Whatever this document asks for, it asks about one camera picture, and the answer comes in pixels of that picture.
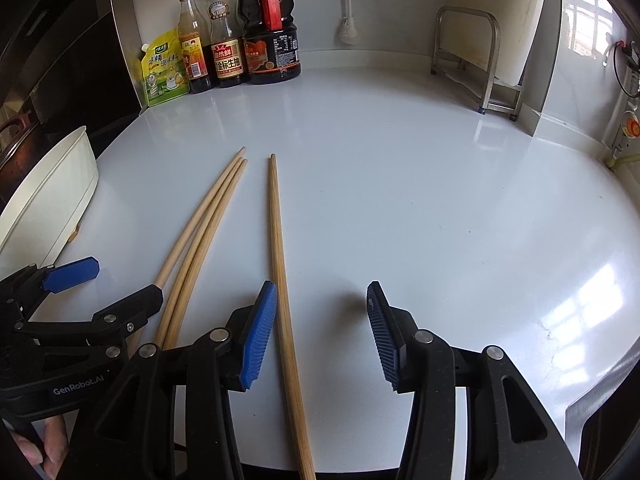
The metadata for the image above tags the hanging white brush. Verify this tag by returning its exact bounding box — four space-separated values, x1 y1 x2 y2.
337 0 358 47

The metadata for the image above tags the gas valve with hose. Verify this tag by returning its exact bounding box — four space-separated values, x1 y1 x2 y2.
605 40 639 171

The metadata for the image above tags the white plastic bin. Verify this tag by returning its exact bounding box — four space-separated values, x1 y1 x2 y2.
1 126 99 278

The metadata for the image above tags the white cutting board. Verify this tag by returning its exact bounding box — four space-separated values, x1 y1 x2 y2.
442 0 544 84

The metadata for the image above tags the dark pot with lid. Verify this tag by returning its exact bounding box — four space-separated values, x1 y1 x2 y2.
0 113 50 208

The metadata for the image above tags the black range hood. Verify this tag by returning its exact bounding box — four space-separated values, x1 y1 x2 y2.
1 0 146 155

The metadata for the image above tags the wooden chopstick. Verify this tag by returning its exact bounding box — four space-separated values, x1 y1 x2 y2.
124 146 248 356
162 159 250 351
152 157 249 348

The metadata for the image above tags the yellow cap soy sauce bottle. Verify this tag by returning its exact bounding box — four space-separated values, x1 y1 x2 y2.
207 0 246 88

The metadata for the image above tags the yellow cap vinegar bottle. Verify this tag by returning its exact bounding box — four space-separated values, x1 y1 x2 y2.
178 0 215 93

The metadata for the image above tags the yellow green refill pouch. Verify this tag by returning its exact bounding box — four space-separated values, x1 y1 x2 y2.
140 28 190 107

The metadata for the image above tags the large red cap soy jug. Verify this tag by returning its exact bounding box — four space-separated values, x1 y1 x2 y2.
238 0 302 84

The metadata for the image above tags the metal cutting board rack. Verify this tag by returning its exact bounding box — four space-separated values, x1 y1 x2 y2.
430 6 523 122

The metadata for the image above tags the person's left hand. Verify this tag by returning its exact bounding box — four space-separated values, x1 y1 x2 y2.
10 415 68 479

